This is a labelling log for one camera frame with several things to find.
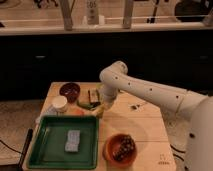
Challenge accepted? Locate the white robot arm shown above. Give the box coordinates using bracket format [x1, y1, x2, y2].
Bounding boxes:
[99, 61, 213, 171]

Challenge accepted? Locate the white cup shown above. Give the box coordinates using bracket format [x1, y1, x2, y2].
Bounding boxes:
[52, 96, 68, 112]

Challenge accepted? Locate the metal fork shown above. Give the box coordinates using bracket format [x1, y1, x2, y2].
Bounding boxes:
[130, 102, 147, 111]

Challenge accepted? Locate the dark red bowl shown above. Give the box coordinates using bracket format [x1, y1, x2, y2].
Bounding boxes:
[59, 82, 80, 103]

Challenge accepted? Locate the orange bowl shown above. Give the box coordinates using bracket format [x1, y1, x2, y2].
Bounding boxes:
[103, 134, 137, 168]

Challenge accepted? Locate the dark grapes bunch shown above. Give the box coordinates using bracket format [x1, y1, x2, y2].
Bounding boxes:
[113, 135, 135, 161]

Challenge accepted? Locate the clear plastic item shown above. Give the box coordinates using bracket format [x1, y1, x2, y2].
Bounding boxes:
[35, 106, 57, 124]

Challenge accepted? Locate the blue sponge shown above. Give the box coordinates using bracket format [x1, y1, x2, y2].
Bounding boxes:
[65, 130, 80, 152]

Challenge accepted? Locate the green plastic tray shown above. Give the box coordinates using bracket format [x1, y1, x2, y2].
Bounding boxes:
[27, 116, 99, 170]

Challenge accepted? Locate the black rod left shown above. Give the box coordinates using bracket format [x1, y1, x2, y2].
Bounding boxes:
[18, 129, 33, 171]

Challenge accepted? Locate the white remote device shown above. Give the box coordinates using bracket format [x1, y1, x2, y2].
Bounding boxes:
[86, 0, 99, 25]

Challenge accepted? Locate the black cable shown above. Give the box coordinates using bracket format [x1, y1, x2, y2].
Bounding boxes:
[170, 143, 186, 163]

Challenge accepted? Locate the wooden post right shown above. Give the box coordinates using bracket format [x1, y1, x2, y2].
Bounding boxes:
[122, 0, 134, 29]

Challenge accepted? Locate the wooden post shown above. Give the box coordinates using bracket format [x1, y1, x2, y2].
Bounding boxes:
[122, 0, 134, 29]
[59, 0, 73, 31]

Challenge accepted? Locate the wooden post left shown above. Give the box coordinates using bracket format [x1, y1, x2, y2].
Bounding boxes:
[59, 0, 73, 31]

